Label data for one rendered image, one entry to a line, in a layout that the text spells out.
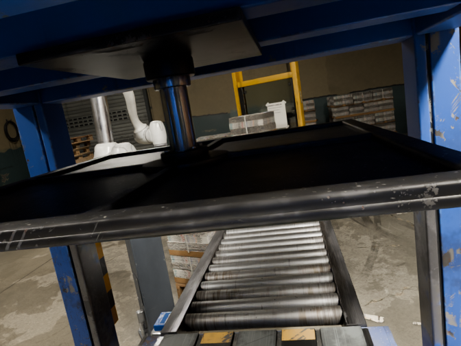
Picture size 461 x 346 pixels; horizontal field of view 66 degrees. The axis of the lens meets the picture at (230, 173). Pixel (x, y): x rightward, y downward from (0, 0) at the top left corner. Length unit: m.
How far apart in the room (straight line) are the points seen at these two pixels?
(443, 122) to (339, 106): 6.94
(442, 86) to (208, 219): 0.64
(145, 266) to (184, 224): 2.07
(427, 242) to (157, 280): 1.79
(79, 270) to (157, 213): 0.76
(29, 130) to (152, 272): 1.54
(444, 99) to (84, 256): 0.88
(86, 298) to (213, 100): 8.76
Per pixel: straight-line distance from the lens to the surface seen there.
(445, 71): 0.80
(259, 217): 0.22
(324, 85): 9.41
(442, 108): 0.80
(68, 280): 1.02
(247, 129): 3.45
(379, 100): 7.91
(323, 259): 1.35
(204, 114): 9.63
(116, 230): 0.25
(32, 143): 0.96
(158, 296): 2.39
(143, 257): 2.27
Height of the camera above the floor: 1.37
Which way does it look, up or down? 10 degrees down
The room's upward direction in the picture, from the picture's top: 9 degrees counter-clockwise
